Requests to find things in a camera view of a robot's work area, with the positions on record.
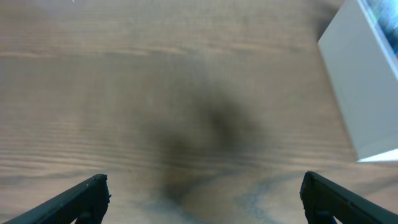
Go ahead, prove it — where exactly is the white box with pink interior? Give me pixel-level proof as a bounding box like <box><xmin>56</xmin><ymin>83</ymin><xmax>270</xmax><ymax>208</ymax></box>
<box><xmin>318</xmin><ymin>0</ymin><xmax>397</xmax><ymax>162</ymax></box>

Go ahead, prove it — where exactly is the Colgate toothpaste tube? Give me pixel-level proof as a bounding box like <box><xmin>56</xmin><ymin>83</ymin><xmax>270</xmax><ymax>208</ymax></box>
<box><xmin>367</xmin><ymin>0</ymin><xmax>397</xmax><ymax>56</ymax></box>

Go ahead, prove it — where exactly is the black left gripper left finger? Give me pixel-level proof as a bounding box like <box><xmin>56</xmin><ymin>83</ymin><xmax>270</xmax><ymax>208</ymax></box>
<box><xmin>4</xmin><ymin>174</ymin><xmax>111</xmax><ymax>224</ymax></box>

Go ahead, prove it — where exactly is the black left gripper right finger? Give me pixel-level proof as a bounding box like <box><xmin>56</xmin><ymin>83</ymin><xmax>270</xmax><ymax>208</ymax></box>
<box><xmin>300</xmin><ymin>171</ymin><xmax>397</xmax><ymax>224</ymax></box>

